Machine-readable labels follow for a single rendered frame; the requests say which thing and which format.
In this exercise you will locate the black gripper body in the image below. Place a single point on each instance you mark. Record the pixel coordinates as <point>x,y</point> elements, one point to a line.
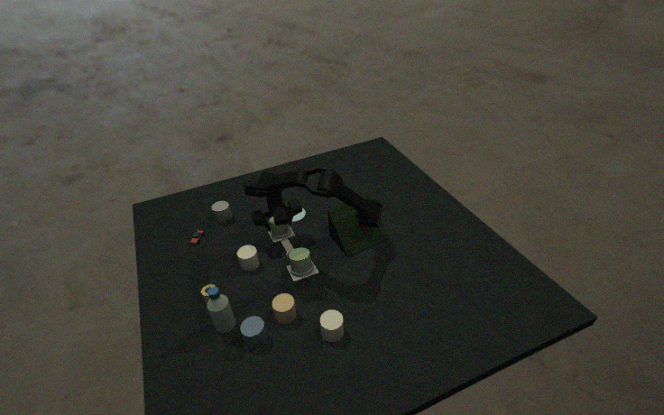
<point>259,217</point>

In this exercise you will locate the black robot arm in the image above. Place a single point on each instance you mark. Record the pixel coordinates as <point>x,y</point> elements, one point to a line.
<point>330,184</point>

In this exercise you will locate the tan cylinder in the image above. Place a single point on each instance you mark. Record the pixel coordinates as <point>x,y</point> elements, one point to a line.
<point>284,308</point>

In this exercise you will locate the beige cylinder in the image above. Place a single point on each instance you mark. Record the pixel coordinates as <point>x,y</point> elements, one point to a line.
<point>248,257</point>

